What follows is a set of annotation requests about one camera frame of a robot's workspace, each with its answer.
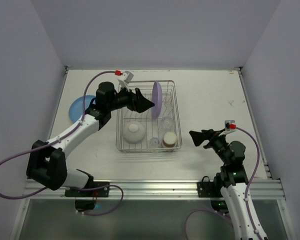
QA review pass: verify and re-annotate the purple plate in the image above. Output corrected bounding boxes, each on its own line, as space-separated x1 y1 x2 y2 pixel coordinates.
151 81 163 119

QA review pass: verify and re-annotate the blue plate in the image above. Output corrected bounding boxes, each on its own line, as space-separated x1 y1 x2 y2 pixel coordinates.
68 95 96 123

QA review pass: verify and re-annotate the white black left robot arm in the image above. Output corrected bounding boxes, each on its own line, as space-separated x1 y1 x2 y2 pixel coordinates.
26 81 155 191

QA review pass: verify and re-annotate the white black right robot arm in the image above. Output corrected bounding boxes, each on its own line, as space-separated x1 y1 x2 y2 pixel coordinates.
189 124 268 240

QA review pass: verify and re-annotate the brown white cup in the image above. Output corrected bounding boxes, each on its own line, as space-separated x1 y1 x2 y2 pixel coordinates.
162 131 178 148

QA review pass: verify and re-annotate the white bowl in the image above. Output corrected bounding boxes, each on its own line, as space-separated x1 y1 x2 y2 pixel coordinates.
122 121 146 144

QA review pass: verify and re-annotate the large clear glass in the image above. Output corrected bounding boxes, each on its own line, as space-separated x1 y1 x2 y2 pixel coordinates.
160 116 175 134

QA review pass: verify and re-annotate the small clear glass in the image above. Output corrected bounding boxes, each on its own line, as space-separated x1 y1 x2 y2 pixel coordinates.
149 137 161 149

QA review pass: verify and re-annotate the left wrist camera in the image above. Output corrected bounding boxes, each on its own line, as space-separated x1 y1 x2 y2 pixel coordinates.
117 71 134 91

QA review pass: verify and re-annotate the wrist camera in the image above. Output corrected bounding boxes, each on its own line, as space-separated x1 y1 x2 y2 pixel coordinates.
117 71 134 91
219 120 237 136

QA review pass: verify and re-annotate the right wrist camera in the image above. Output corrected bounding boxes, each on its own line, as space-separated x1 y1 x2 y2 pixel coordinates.
219 120 237 136

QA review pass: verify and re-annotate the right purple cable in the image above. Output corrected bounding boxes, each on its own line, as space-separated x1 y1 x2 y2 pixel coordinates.
184 123 261 240

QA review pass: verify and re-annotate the purple cable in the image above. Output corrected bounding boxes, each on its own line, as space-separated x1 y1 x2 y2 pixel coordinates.
0 70 125 217
184 123 261 240

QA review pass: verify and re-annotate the metal wire dish rack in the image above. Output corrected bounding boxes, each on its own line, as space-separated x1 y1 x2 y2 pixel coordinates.
116 80 183 153

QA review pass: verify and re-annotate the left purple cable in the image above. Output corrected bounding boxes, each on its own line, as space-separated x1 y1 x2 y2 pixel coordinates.
0 70 125 217

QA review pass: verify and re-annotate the aluminium front rail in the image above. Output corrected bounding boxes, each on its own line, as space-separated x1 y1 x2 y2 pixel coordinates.
21 177 287 201

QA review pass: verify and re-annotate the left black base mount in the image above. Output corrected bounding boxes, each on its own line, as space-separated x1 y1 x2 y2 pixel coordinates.
64 181 110 212

